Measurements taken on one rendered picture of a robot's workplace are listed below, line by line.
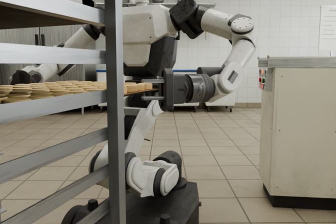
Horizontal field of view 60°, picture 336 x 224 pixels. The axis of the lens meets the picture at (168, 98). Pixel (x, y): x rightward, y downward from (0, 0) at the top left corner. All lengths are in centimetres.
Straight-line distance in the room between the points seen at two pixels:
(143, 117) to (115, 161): 50
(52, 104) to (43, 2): 18
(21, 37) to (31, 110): 490
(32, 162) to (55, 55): 19
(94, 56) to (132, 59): 62
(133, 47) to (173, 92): 49
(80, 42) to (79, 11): 82
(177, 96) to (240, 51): 29
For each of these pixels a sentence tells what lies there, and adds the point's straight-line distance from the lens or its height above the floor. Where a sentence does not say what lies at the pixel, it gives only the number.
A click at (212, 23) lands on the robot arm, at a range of 117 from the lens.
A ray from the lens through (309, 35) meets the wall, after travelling 649.
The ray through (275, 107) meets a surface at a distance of 177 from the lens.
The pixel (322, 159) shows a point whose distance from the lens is 192.
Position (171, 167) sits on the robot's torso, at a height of 34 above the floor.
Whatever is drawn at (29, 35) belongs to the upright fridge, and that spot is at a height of 133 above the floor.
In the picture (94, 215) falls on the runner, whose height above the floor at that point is 51.
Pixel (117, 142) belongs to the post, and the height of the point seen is 67.
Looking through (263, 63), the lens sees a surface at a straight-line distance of 204.
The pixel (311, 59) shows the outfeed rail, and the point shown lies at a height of 89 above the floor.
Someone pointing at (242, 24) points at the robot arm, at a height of 99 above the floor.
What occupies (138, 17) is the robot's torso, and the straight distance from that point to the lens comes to 126.
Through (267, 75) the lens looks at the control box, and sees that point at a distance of 179.
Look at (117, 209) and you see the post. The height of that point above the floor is 51.
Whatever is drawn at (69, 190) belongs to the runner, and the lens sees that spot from 64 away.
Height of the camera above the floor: 85
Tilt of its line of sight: 6 degrees down
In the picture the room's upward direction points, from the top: straight up
